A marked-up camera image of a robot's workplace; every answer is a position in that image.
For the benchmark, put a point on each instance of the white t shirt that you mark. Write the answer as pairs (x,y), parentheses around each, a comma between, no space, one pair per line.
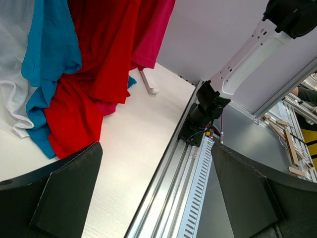
(15,23)

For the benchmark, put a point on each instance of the red t shirt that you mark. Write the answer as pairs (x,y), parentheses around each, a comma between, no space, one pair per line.
(73,125)

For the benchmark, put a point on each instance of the white clothes rack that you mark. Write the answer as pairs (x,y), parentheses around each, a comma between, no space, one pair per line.
(148,77)

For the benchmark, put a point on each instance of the blue t shirt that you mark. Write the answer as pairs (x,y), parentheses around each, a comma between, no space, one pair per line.
(53,50)

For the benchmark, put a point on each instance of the aluminium rail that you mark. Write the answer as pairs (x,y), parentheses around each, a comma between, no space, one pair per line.
(151,217)

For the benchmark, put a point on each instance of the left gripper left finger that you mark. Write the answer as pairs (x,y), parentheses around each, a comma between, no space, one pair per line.
(52,201)

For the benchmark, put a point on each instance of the magenta t shirt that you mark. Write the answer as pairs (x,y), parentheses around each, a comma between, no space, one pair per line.
(151,42)

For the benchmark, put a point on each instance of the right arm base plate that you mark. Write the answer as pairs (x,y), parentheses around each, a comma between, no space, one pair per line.
(192,129)

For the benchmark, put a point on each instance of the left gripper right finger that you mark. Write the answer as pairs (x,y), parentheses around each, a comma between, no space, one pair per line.
(262,202)

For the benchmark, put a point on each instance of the white slotted cable duct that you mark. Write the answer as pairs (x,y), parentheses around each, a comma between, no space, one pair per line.
(193,208)

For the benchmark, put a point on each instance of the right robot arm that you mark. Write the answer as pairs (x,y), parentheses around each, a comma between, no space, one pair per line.
(283,21)

